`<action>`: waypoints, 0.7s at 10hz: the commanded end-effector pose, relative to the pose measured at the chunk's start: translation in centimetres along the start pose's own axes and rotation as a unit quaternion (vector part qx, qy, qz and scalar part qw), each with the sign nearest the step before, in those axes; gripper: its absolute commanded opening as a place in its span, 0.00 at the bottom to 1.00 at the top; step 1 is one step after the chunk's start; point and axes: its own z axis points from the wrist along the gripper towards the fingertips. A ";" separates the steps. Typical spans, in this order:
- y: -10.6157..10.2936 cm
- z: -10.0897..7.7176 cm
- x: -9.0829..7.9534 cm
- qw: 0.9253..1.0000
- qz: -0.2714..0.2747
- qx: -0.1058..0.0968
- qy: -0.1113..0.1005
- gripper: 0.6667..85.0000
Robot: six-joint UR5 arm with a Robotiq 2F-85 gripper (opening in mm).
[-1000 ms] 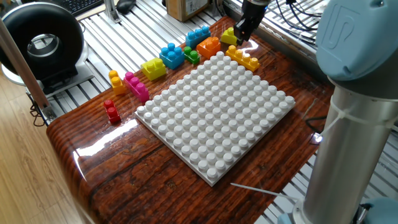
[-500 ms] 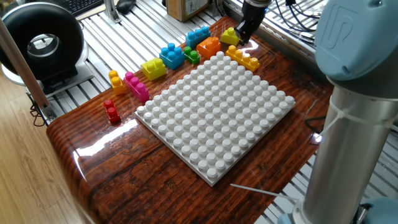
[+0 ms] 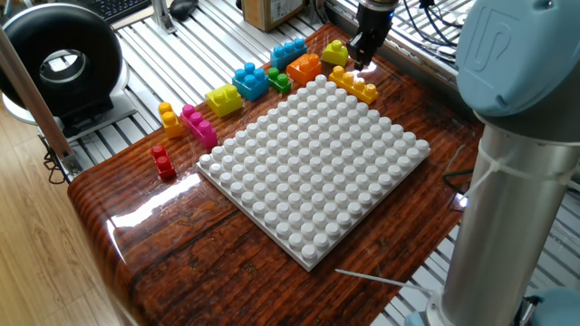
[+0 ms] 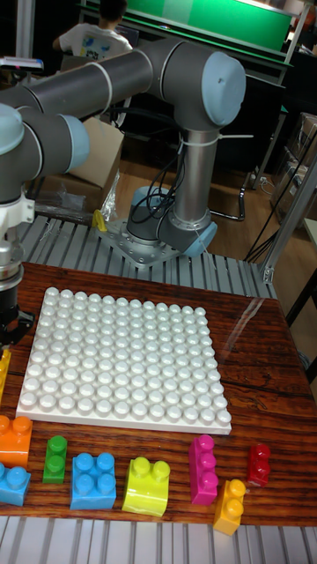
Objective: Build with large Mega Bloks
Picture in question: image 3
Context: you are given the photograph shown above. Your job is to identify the green two-stud block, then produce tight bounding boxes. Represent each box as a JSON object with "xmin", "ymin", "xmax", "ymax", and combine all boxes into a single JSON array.
[{"xmin": 266, "ymin": 66, "xmax": 293, "ymax": 95}]

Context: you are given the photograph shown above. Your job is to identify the orange block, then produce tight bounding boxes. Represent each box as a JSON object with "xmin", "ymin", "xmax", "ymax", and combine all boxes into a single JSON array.
[{"xmin": 285, "ymin": 53, "xmax": 324, "ymax": 87}]

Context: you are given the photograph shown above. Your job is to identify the blue four-stud square block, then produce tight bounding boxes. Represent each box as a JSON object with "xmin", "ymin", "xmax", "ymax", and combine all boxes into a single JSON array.
[{"xmin": 231, "ymin": 62, "xmax": 270, "ymax": 102}]

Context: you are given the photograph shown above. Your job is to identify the black computer mouse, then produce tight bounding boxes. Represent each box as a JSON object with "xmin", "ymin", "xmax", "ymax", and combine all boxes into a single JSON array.
[{"xmin": 169, "ymin": 0, "xmax": 199, "ymax": 23}]

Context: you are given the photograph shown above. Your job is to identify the thin black cable loops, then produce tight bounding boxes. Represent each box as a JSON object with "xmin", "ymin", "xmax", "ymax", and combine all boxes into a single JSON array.
[{"xmin": 41, "ymin": 134, "xmax": 68, "ymax": 186}]

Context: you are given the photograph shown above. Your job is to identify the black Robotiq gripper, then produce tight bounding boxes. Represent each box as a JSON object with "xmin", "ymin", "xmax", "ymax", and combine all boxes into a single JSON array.
[{"xmin": 347, "ymin": 5, "xmax": 395, "ymax": 72}]

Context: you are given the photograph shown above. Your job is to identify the magenta three-stud block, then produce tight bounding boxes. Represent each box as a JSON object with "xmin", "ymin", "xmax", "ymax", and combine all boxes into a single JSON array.
[{"xmin": 179, "ymin": 103, "xmax": 219, "ymax": 151}]

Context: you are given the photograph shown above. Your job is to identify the black keyboard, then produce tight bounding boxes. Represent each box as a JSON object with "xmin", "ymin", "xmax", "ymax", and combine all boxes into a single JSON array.
[{"xmin": 88, "ymin": 0, "xmax": 153, "ymax": 24}]

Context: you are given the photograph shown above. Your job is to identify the aluminium post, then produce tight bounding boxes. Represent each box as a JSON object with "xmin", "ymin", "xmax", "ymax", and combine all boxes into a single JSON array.
[{"xmin": 150, "ymin": 0, "xmax": 177, "ymax": 35}]

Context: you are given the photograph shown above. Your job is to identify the red two-stud block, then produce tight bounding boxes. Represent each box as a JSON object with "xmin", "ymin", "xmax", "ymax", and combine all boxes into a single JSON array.
[{"xmin": 150, "ymin": 144, "xmax": 178, "ymax": 181}]

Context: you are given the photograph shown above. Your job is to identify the white studded baseplate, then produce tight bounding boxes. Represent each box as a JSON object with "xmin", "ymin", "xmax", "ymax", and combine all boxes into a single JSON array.
[{"xmin": 197, "ymin": 74, "xmax": 431, "ymax": 273}]

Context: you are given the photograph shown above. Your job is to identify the white cable tie around arm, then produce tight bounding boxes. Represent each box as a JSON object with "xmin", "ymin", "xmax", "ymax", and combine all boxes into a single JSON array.
[{"xmin": 459, "ymin": 144, "xmax": 580, "ymax": 200}]

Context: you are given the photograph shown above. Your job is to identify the black round ring device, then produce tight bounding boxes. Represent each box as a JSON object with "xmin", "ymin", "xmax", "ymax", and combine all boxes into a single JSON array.
[{"xmin": 0, "ymin": 3, "xmax": 137, "ymax": 141}]

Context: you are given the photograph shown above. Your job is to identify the slanted wooden beam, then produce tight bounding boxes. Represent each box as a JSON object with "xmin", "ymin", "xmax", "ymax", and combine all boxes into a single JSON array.
[{"xmin": 0, "ymin": 26, "xmax": 84, "ymax": 178}]

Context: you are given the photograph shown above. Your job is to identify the lime yellow two-stud block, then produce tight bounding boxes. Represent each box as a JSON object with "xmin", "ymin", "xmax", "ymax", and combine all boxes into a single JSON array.
[{"xmin": 204, "ymin": 83, "xmax": 244, "ymax": 119}]

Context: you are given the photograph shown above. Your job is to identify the glossy wood-grain board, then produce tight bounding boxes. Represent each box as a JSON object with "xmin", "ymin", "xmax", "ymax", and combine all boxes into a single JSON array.
[{"xmin": 67, "ymin": 23, "xmax": 486, "ymax": 326}]

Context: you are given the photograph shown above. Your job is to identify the long yellow four-stud block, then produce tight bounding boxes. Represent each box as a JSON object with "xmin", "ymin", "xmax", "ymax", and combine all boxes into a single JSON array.
[{"xmin": 328, "ymin": 65, "xmax": 380, "ymax": 105}]

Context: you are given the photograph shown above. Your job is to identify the black cable bundle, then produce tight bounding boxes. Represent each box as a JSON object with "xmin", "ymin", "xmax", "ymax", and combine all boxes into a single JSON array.
[
  {"xmin": 441, "ymin": 169, "xmax": 475, "ymax": 212},
  {"xmin": 401, "ymin": 0, "xmax": 477, "ymax": 49}
]

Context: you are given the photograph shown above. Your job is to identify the labelled cardboard box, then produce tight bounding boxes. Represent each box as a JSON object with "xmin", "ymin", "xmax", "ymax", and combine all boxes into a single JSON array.
[{"xmin": 240, "ymin": 0, "xmax": 307, "ymax": 33}]

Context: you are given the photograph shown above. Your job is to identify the small lime single-stud block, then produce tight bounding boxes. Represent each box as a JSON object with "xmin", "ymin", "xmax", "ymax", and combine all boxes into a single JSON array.
[{"xmin": 321, "ymin": 39, "xmax": 350, "ymax": 68}]

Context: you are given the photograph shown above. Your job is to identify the light blue long block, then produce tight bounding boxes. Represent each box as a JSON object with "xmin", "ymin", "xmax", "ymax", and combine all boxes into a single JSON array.
[{"xmin": 270, "ymin": 37, "xmax": 308, "ymax": 72}]

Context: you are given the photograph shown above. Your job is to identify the loose white cable tie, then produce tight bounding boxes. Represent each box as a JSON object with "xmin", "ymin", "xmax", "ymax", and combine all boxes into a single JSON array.
[{"xmin": 334, "ymin": 268, "xmax": 436, "ymax": 293}]

